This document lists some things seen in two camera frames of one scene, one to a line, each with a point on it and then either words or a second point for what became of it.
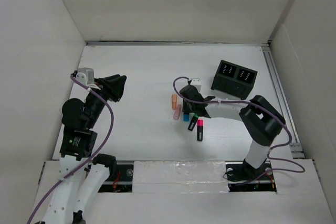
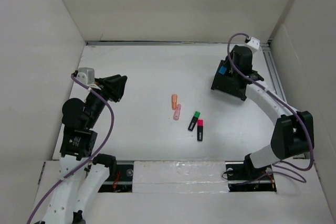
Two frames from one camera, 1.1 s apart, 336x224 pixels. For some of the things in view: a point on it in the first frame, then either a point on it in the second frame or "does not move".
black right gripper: (185, 108) to (232, 51)
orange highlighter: (174, 101) does not move
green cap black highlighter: (193, 122) does not move
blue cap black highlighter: (186, 117) to (222, 70)
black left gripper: (112, 86) does not move
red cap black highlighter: (200, 130) does not move
